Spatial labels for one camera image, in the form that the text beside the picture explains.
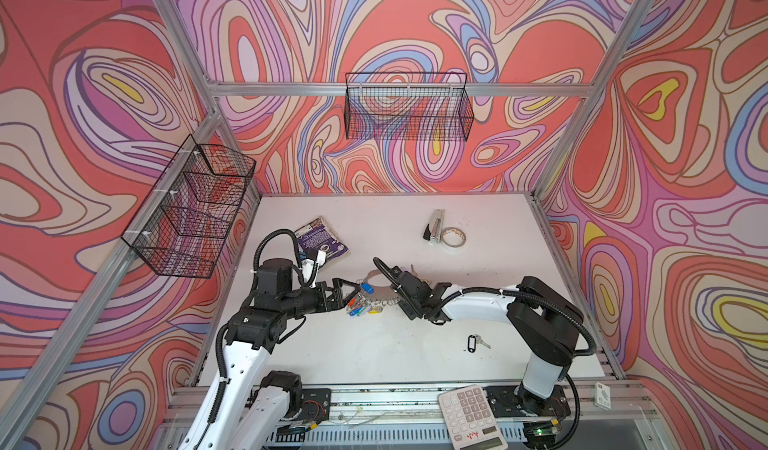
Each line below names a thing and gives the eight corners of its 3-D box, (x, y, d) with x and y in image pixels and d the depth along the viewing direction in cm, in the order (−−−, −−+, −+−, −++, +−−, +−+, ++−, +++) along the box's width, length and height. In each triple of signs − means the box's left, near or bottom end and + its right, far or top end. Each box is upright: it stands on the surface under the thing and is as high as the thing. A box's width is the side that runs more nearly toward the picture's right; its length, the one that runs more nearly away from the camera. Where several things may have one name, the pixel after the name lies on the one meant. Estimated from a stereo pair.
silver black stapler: (422, 238, 108) (423, 234, 106) (434, 211, 117) (435, 206, 115) (440, 244, 107) (441, 240, 104) (450, 216, 115) (452, 211, 113)
